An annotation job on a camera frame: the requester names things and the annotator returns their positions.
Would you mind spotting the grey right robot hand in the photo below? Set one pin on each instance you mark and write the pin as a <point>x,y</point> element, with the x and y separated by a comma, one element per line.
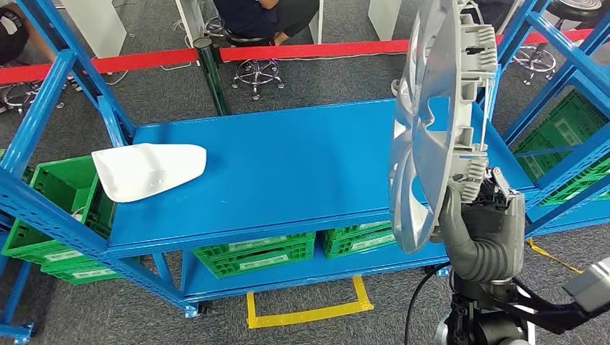
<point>495,224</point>

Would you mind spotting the silver plastic wheel hubcap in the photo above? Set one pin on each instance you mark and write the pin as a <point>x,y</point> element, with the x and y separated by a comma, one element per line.
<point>429,143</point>

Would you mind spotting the person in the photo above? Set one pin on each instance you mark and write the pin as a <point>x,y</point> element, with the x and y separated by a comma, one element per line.
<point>248,14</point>
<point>495,9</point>
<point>14,33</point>

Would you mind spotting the black round stool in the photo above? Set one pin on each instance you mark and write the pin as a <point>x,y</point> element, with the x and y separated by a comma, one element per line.
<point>572,10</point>
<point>245,39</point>

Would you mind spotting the silver ribbed disc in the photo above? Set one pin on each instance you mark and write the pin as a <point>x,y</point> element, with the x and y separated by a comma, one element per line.
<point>576,4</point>

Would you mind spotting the red barrier belt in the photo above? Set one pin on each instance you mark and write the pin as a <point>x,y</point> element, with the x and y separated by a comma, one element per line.
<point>143,59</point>
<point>333,49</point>

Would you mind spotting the white plastic car panel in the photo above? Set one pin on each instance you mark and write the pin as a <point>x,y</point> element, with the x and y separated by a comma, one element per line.
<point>147,171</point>

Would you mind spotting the open green plastic crate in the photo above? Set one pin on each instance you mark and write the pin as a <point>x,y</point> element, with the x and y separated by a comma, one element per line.
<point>62,190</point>

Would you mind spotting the chrome star stool base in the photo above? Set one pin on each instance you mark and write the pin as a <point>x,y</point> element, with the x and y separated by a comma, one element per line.
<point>24,95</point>

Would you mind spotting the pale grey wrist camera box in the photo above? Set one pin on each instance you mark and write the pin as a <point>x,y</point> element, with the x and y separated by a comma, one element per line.
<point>591,285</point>

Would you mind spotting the dark green barrier post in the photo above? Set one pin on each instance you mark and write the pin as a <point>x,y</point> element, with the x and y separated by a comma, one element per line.
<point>209,71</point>

